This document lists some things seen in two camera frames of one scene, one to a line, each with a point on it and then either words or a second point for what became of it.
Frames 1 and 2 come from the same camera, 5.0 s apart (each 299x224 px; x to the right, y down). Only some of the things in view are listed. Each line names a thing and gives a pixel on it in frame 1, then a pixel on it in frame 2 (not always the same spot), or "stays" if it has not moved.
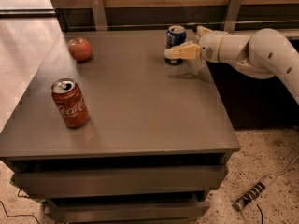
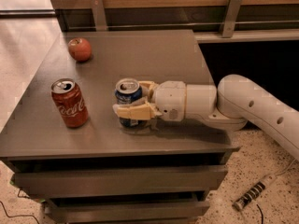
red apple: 79,49 stays
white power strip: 240,202 stays
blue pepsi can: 176,36 to 128,91
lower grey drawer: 128,212 stays
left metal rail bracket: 98,12 stays
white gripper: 209,46 to 169,99
